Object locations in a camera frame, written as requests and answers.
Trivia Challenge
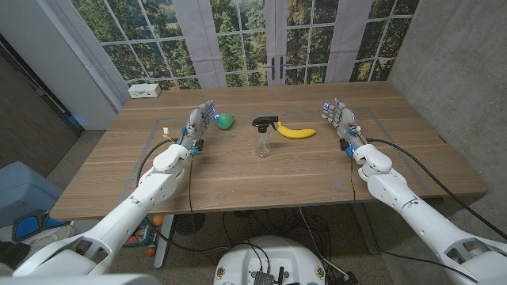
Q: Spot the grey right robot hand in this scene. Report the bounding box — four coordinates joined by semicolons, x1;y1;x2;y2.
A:
321;97;368;158

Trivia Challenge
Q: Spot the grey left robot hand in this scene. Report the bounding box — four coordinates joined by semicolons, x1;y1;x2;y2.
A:
176;99;217;156

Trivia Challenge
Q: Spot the yellow toy banana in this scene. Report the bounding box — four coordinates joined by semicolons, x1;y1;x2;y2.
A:
276;120;317;140

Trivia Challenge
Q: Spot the black spray bottle head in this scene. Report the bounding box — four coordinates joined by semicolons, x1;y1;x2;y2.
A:
251;116;280;134

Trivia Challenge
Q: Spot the clear plastic bottle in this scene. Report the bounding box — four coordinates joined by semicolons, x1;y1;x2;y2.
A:
255;130;273;158

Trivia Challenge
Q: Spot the green toy ball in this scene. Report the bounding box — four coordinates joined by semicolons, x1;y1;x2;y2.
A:
216;112;235;131

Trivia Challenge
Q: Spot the teal toy basket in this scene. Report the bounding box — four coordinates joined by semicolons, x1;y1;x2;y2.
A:
122;218;155;249

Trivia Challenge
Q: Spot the red green toy maraca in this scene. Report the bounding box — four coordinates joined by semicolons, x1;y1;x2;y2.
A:
145;227;158;257

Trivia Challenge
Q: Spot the white power strip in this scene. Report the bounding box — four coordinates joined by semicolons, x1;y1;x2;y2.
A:
128;82;162;100

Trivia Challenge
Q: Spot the printed window backdrop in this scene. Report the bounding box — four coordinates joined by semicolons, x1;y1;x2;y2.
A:
51;0;421;91

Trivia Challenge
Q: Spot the black round floor fan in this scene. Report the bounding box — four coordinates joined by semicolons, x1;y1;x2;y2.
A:
173;212;206;237

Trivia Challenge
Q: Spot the grey table leg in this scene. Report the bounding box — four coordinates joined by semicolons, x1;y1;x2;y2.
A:
352;203;381;255

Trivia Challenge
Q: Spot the white table leg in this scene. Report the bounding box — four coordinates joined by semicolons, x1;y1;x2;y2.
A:
153;215;176;270

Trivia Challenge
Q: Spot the white robot torso base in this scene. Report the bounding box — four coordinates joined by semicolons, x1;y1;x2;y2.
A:
212;235;328;285

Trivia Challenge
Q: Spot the white sneaker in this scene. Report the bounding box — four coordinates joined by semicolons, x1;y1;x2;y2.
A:
23;224;75;258

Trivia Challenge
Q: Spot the white robot torso edge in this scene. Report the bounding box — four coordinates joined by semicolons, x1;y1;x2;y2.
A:
0;272;162;285

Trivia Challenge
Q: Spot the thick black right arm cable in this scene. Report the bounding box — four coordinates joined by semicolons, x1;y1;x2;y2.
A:
364;137;507;241

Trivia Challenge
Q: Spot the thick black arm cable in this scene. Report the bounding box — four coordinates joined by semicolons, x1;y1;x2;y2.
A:
135;137;231;254
364;137;507;241

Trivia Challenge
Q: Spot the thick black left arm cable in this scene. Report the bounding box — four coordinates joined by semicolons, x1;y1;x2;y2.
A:
135;137;231;254

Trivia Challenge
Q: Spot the thin black left wrist cable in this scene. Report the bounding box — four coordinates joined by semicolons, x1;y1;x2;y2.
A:
187;154;200;218

